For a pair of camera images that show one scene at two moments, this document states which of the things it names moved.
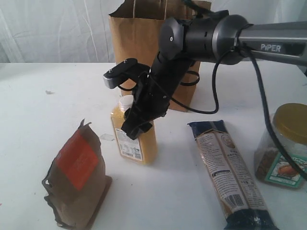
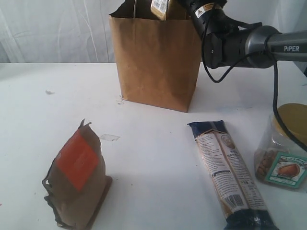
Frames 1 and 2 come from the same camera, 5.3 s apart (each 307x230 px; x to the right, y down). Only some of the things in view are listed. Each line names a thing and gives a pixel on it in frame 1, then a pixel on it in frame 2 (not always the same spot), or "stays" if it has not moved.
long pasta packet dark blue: (237, 194) stays
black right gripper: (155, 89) -> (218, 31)
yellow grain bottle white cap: (142, 149) -> (159, 7)
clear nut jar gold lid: (289, 121) stays
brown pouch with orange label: (77, 182) stays
